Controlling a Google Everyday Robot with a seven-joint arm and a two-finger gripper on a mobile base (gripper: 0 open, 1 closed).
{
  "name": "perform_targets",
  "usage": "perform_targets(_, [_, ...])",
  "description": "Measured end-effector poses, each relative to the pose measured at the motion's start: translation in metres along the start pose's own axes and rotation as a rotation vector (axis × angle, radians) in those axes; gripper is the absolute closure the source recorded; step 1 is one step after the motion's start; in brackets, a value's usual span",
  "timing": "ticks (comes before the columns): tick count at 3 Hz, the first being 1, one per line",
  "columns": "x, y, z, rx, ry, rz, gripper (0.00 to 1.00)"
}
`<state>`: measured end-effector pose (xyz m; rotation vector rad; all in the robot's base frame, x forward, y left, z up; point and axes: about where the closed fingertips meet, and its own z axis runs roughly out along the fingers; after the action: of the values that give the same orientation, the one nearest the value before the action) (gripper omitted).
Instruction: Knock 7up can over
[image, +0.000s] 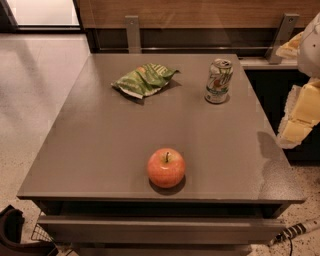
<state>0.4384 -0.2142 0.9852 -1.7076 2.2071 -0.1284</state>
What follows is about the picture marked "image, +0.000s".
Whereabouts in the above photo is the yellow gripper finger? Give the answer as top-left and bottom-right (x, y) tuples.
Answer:
(277, 78), (320, 149)
(276, 32), (303, 59)

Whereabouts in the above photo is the green white 7up can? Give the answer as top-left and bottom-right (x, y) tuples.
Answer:
(205, 58), (233, 104)

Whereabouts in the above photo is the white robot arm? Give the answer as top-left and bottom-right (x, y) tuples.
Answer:
(276, 13), (320, 149)

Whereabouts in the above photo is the green chip bag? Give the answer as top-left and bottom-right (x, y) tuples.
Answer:
(111, 63), (177, 99)

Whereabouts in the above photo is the red apple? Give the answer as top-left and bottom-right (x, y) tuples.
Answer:
(147, 148), (186, 188)

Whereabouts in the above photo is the right metal bracket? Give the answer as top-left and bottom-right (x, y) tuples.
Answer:
(265, 13), (300, 65)

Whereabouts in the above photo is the metal bracket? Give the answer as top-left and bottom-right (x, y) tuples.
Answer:
(265, 13), (300, 65)
(125, 15), (142, 54)

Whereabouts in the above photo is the striped cable on floor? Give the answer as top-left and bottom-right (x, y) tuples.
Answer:
(268, 217), (320, 247)

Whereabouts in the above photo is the left metal bracket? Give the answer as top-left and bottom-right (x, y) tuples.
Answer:
(125, 15), (142, 54)

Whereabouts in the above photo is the wire basket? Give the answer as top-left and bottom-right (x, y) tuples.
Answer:
(31, 222), (78, 256)

